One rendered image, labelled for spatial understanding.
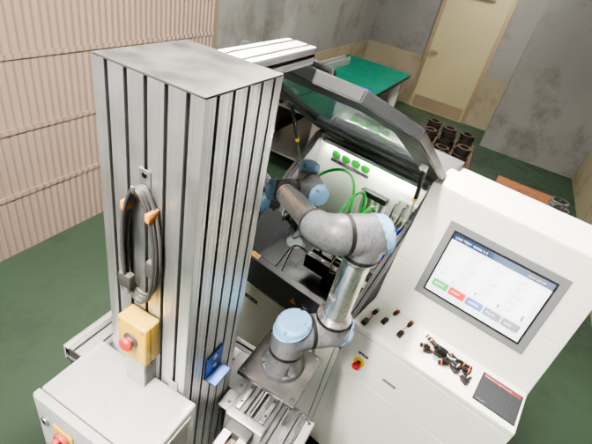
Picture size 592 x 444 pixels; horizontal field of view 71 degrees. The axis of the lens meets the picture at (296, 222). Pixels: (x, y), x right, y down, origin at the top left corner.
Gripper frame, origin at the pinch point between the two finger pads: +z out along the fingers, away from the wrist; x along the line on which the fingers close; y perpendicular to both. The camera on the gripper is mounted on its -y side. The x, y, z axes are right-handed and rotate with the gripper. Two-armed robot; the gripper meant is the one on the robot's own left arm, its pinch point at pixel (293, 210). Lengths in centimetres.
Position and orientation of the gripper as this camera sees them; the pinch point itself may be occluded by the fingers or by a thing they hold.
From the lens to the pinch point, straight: 192.1
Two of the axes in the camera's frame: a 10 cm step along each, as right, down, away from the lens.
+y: -7.7, 6.4, 0.2
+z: 5.6, 6.6, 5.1
